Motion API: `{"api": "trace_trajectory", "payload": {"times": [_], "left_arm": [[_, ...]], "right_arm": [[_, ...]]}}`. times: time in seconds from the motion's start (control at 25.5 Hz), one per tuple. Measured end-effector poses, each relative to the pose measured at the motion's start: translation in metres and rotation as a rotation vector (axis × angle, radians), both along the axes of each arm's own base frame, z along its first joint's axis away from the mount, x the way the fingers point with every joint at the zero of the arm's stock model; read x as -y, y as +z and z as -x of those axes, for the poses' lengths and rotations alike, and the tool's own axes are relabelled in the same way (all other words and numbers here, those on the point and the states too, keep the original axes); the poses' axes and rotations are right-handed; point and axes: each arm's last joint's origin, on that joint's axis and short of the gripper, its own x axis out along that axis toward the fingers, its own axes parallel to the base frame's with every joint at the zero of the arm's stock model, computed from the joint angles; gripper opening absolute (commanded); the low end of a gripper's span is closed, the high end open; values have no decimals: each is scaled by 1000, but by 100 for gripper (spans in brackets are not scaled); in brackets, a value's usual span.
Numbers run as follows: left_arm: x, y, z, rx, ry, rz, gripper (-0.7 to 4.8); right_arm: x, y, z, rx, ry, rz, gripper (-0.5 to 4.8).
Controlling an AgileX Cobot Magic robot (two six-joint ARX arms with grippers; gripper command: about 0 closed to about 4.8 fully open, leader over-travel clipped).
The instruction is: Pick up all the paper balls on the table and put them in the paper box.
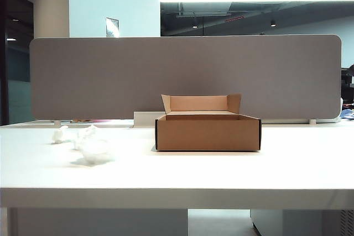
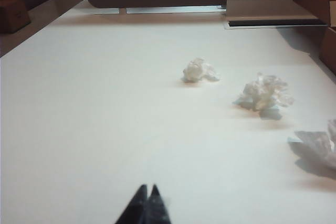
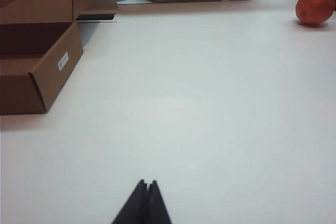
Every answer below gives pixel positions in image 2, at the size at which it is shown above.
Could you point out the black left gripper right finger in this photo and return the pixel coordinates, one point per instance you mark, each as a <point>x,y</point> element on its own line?
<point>157,205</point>

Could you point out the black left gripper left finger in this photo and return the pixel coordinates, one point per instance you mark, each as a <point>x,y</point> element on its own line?
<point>137,205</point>

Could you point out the small white paper ball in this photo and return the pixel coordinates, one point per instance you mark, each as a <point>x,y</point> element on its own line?
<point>195,70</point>

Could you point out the large white paper ball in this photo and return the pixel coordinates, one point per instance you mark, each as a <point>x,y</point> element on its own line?
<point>262,95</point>

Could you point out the brown cardboard carton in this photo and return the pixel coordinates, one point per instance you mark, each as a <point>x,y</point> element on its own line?
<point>13,15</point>

